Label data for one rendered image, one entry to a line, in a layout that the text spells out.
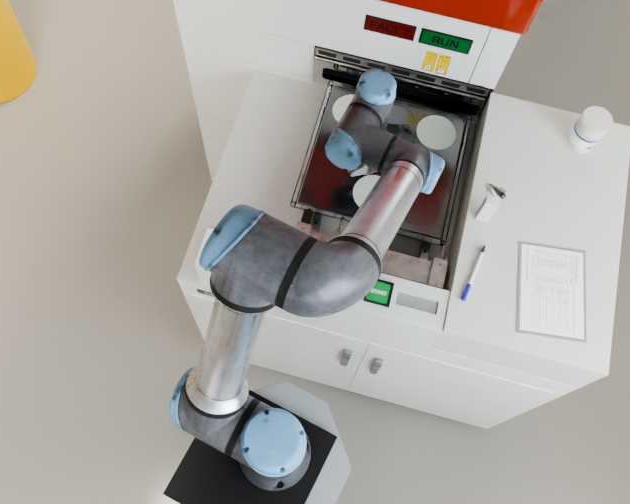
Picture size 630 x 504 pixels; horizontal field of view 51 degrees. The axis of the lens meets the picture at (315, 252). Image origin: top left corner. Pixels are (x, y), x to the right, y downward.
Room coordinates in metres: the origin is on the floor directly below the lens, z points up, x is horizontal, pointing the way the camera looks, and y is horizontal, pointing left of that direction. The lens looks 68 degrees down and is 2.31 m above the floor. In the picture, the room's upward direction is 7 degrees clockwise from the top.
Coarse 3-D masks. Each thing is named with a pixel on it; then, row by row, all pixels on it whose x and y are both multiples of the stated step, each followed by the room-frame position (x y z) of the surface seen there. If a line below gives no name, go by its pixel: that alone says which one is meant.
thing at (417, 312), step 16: (208, 272) 0.48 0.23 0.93; (400, 288) 0.48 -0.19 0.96; (416, 288) 0.49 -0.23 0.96; (432, 288) 0.49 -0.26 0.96; (368, 304) 0.44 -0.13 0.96; (400, 304) 0.45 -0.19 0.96; (416, 304) 0.45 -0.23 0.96; (432, 304) 0.46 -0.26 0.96; (336, 320) 0.43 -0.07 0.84; (352, 320) 0.43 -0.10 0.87; (368, 320) 0.42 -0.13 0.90; (384, 320) 0.42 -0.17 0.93; (400, 320) 0.41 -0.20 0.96; (416, 320) 0.42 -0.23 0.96; (432, 320) 0.42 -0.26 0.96; (400, 336) 0.41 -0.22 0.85; (416, 336) 0.41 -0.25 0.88; (432, 336) 0.40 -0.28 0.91
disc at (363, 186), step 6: (360, 180) 0.77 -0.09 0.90; (366, 180) 0.77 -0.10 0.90; (372, 180) 0.77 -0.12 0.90; (354, 186) 0.75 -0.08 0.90; (360, 186) 0.75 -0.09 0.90; (366, 186) 0.75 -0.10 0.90; (372, 186) 0.75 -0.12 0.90; (354, 192) 0.73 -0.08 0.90; (360, 192) 0.74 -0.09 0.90; (366, 192) 0.74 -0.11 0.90; (354, 198) 0.72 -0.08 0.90; (360, 198) 0.72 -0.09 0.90; (360, 204) 0.70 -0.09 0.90
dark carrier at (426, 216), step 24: (336, 96) 1.00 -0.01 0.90; (408, 120) 0.95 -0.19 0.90; (456, 120) 0.97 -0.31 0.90; (456, 144) 0.90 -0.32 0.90; (312, 168) 0.78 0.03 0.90; (336, 168) 0.79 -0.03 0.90; (312, 192) 0.72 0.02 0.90; (336, 192) 0.73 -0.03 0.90; (432, 192) 0.76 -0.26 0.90; (408, 216) 0.69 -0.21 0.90; (432, 216) 0.69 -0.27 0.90
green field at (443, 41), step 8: (424, 32) 1.04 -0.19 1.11; (432, 32) 1.04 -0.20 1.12; (424, 40) 1.04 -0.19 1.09; (432, 40) 1.04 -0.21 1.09; (440, 40) 1.04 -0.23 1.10; (448, 40) 1.04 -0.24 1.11; (456, 40) 1.03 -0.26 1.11; (464, 40) 1.03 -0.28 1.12; (448, 48) 1.04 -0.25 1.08; (456, 48) 1.03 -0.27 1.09; (464, 48) 1.03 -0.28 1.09
